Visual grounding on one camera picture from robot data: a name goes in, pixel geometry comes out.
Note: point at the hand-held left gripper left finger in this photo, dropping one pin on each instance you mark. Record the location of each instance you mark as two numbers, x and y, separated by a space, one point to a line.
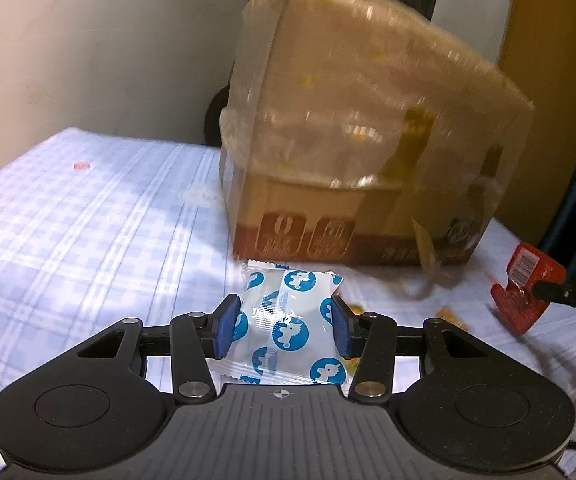
227 327

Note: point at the brown paper bag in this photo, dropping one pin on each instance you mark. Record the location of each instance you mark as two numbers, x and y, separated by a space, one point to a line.
368 110

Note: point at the white packet with blue print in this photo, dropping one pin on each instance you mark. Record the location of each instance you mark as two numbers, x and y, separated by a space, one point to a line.
288 320

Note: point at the small orange-brown snack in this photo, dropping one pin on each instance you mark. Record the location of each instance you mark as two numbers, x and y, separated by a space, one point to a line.
450 317

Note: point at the wooden board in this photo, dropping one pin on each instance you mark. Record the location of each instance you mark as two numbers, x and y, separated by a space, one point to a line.
543 35

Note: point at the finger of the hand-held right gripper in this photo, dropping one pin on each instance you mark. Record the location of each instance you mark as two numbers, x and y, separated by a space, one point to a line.
568 295

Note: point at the checked tablecloth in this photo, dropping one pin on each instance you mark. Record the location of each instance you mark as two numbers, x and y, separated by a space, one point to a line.
92 210

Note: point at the small glossy red packet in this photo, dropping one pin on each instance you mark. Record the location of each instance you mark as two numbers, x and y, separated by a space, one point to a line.
518 290

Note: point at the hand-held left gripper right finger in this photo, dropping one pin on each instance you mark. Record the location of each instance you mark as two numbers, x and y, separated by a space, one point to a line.
343 327

